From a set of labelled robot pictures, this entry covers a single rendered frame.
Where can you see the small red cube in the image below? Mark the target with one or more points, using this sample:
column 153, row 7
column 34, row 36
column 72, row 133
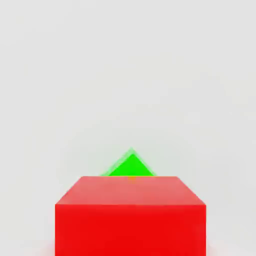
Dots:
column 130, row 224

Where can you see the small green cube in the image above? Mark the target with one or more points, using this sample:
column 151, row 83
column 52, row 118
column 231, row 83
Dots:
column 131, row 167

